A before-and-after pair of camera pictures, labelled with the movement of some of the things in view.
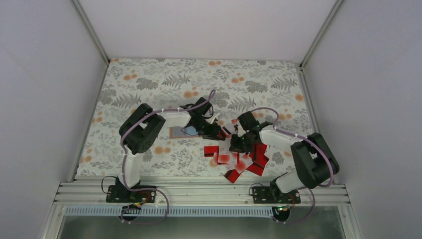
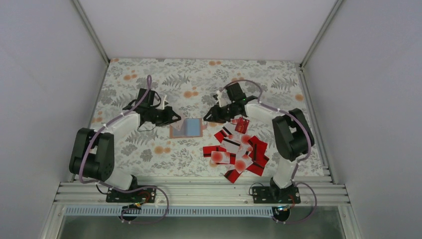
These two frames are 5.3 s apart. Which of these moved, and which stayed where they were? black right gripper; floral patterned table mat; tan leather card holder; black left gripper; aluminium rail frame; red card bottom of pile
Moved: black right gripper; black left gripper
Stayed: aluminium rail frame; red card bottom of pile; floral patterned table mat; tan leather card holder
